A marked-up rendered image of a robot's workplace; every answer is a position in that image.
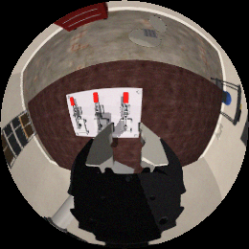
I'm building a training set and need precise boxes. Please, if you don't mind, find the toggle clamp with red handle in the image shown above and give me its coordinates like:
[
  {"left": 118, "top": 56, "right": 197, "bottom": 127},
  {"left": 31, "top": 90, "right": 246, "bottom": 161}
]
[
  {"left": 70, "top": 97, "right": 82, "bottom": 129},
  {"left": 121, "top": 92, "right": 130, "bottom": 132},
  {"left": 93, "top": 92, "right": 104, "bottom": 130}
]

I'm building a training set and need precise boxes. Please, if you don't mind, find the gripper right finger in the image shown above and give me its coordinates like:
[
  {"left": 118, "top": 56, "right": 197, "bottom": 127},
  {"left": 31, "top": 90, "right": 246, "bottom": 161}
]
[{"left": 138, "top": 123, "right": 186, "bottom": 194}]

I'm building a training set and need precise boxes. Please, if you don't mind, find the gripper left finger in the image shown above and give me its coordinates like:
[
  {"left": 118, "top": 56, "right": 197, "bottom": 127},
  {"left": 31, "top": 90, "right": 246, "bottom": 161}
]
[{"left": 68, "top": 122, "right": 115, "bottom": 196}]

